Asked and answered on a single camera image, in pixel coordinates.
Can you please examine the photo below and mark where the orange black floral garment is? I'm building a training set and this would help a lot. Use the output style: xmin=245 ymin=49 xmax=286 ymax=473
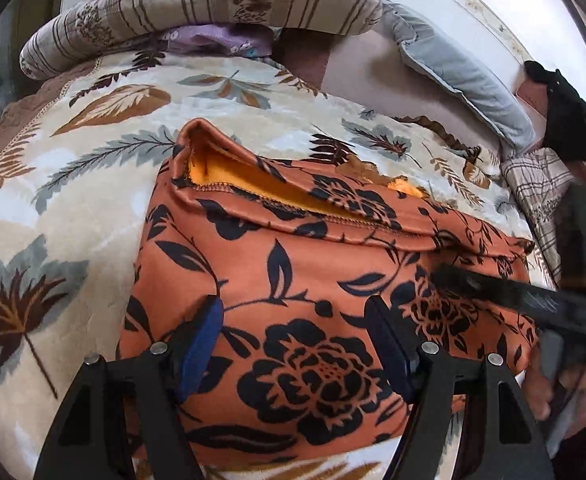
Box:
xmin=118 ymin=119 xmax=536 ymax=466

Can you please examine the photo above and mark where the right hand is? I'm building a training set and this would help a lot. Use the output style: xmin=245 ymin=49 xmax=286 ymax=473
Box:
xmin=522 ymin=343 xmax=586 ymax=438

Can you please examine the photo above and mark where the striped folded quilt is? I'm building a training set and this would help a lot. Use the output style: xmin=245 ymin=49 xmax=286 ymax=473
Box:
xmin=501 ymin=148 xmax=586 ymax=281

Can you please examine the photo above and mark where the cream leaf-print blanket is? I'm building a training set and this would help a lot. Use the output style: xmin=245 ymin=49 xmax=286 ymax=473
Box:
xmin=0 ymin=53 xmax=530 ymax=479

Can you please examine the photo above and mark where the grey pillow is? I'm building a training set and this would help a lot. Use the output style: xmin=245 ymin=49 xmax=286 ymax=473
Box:
xmin=382 ymin=0 xmax=536 ymax=154

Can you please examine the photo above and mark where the mauve bed sheet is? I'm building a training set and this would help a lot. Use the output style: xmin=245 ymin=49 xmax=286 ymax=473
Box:
xmin=273 ymin=29 xmax=500 ymax=155

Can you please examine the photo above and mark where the striped beige bolster pillow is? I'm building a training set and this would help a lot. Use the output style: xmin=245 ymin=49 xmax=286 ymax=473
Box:
xmin=19 ymin=0 xmax=383 ymax=80

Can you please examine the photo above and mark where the purple cloth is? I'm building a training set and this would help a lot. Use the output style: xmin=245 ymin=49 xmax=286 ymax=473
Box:
xmin=159 ymin=24 xmax=275 ymax=58

